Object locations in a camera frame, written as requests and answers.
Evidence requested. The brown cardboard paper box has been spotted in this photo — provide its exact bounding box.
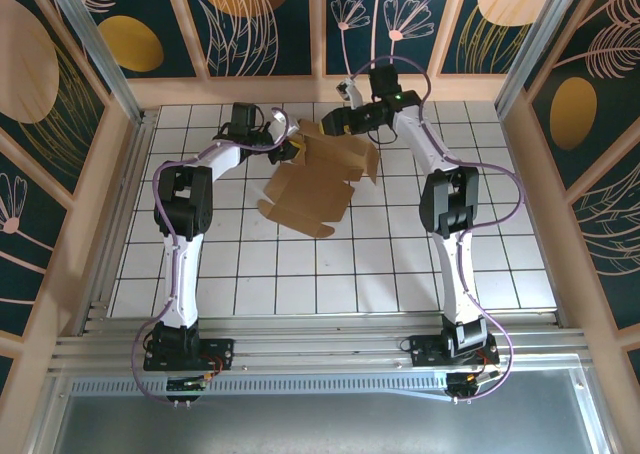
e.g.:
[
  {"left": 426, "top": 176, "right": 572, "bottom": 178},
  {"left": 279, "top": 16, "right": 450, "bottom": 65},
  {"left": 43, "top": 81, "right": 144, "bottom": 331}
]
[{"left": 257, "top": 117, "right": 380, "bottom": 239}]

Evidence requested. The grey metal sheet panel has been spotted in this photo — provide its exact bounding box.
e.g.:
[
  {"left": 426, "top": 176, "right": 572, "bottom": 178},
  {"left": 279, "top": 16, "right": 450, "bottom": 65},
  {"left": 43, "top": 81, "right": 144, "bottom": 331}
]
[{"left": 27, "top": 363, "right": 619, "bottom": 454}]

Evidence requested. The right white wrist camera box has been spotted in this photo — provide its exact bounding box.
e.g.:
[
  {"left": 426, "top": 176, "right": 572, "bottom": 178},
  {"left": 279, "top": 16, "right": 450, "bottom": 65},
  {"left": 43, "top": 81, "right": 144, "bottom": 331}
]
[{"left": 337, "top": 77, "right": 365, "bottom": 110}]

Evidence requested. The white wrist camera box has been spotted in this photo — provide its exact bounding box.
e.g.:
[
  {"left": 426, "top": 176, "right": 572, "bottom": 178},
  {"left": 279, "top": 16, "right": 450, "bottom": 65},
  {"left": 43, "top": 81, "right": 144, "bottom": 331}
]
[
  {"left": 337, "top": 77, "right": 365, "bottom": 110},
  {"left": 269, "top": 107, "right": 294, "bottom": 138}
]

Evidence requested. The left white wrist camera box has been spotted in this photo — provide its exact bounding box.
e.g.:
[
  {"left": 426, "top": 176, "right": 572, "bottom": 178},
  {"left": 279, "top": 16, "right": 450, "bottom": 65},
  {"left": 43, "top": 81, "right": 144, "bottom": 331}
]
[{"left": 269, "top": 107, "right": 294, "bottom": 138}]

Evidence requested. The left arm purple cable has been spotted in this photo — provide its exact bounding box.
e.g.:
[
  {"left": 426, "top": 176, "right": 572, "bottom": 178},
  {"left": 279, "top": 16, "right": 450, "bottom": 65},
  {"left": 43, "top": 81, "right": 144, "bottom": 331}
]
[{"left": 130, "top": 106, "right": 294, "bottom": 406}]

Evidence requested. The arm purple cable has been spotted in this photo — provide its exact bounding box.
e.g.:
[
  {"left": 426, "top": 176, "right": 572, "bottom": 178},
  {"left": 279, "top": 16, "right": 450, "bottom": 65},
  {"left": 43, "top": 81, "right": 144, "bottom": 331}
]
[
  {"left": 130, "top": 106, "right": 294, "bottom": 406},
  {"left": 349, "top": 55, "right": 526, "bottom": 405}
]

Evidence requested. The aluminium side rail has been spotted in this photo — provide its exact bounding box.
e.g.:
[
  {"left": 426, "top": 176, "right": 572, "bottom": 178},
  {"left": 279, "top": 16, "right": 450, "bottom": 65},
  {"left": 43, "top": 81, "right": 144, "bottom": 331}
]
[{"left": 79, "top": 107, "right": 160, "bottom": 336}]

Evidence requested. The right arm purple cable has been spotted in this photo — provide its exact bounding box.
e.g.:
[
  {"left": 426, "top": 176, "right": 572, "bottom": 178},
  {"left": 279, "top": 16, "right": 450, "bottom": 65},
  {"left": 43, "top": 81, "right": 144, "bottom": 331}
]
[{"left": 349, "top": 55, "right": 526, "bottom": 405}]

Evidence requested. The aluminium corner post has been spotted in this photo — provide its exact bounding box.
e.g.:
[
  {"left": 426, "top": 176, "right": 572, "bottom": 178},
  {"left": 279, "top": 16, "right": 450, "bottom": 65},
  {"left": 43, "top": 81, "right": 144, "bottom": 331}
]
[
  {"left": 494, "top": 0, "right": 586, "bottom": 118},
  {"left": 42, "top": 0, "right": 146, "bottom": 123}
]

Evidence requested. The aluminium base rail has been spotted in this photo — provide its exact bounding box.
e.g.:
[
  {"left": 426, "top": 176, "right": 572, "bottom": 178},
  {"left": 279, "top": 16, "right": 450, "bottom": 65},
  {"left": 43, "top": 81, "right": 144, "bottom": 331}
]
[{"left": 49, "top": 311, "right": 591, "bottom": 375}]

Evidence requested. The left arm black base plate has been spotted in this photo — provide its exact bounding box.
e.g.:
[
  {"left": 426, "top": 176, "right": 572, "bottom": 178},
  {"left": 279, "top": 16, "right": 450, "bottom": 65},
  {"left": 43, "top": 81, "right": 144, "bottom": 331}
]
[{"left": 143, "top": 337, "right": 236, "bottom": 373}]

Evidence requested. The slotted grey cable duct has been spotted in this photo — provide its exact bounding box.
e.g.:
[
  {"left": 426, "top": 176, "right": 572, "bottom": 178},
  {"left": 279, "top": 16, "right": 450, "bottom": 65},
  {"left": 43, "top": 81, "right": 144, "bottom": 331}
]
[{"left": 67, "top": 373, "right": 454, "bottom": 400}]

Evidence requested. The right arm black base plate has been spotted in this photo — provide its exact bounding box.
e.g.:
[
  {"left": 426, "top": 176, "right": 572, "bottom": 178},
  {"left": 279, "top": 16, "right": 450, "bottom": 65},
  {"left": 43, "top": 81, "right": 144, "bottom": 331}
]
[{"left": 409, "top": 334, "right": 501, "bottom": 370}]

